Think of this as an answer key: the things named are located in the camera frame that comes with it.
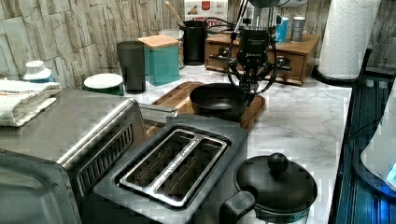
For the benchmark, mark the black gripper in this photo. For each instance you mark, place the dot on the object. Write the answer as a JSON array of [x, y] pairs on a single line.
[[251, 63]]

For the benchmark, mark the black bowl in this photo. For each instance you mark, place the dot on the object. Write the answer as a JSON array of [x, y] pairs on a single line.
[[219, 100]]

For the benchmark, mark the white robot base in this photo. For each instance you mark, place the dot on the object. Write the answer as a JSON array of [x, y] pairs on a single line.
[[376, 163]]

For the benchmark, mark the wooden drawer organizer box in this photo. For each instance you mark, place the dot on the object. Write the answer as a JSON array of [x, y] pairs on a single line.
[[301, 54]]

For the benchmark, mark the blue spice can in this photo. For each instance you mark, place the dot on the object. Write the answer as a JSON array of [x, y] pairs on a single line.
[[282, 24]]

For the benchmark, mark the wooden cutting board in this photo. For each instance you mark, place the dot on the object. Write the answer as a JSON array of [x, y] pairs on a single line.
[[179, 98]]

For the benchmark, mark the black utensil holder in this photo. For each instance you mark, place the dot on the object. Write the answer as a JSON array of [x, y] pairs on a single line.
[[194, 42]]

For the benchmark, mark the grey spice can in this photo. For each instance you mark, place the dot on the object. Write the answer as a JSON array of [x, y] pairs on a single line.
[[297, 29]]

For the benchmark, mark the teal canister with wooden lid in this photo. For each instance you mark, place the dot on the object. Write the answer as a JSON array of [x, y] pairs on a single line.
[[161, 59]]

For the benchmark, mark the oat bites cereal box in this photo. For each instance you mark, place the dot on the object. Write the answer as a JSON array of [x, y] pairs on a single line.
[[198, 10]]

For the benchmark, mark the paper towel roll on holder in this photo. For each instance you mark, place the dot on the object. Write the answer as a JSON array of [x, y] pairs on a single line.
[[344, 50]]

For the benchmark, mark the black two-slot toaster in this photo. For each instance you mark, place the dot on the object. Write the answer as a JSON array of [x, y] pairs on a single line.
[[181, 175]]

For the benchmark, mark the wooden spoon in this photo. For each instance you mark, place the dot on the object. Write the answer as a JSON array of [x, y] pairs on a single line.
[[175, 14]]

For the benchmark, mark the dark grey tumbler cup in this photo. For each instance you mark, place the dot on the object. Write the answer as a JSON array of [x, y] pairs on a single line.
[[132, 65]]

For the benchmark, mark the white green-rimmed plate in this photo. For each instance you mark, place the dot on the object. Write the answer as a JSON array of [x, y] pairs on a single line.
[[105, 83]]

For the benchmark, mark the blue soap dispenser bottle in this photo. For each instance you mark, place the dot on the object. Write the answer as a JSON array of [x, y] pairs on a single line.
[[37, 72]]

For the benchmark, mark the stainless steel toaster oven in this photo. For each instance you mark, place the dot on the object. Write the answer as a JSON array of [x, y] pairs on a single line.
[[50, 164]]

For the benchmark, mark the folded white striped towel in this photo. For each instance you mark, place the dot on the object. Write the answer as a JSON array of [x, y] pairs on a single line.
[[20, 101]]

